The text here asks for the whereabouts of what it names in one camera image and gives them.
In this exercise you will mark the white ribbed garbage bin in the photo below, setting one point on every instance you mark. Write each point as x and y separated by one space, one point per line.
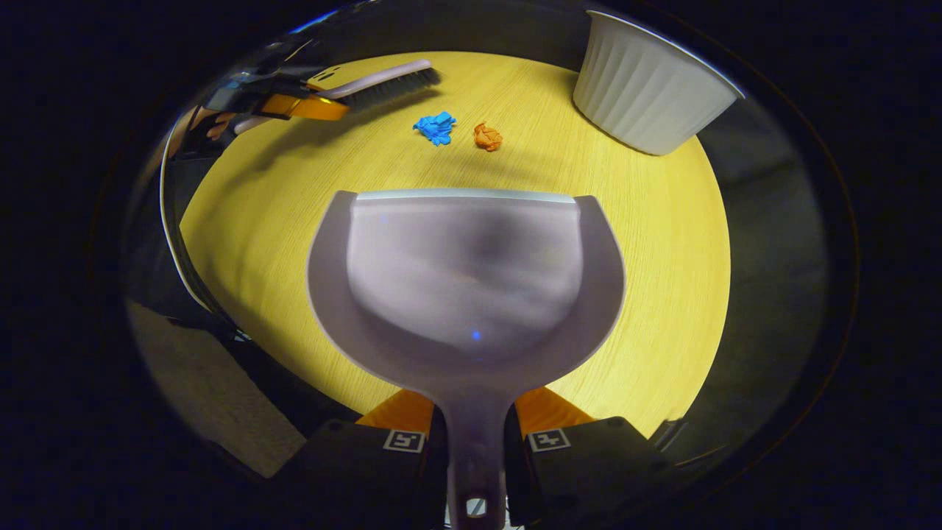
640 96

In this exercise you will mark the wooden desktop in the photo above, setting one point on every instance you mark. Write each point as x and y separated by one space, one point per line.
294 221

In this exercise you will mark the small pink broom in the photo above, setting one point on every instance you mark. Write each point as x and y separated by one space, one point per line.
383 76

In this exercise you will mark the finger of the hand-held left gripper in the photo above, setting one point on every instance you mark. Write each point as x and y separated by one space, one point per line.
283 85
309 109

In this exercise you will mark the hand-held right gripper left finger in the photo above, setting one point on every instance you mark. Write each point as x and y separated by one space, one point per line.
360 471

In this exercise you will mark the blue paper trash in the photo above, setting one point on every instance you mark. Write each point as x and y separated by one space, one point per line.
436 126

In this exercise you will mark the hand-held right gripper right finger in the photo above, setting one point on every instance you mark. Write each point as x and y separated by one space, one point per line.
589 471

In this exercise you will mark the grey plastic dustpan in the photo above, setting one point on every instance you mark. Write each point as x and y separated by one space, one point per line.
471 280

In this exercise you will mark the orange paper trash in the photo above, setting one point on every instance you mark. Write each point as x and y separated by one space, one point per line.
487 138

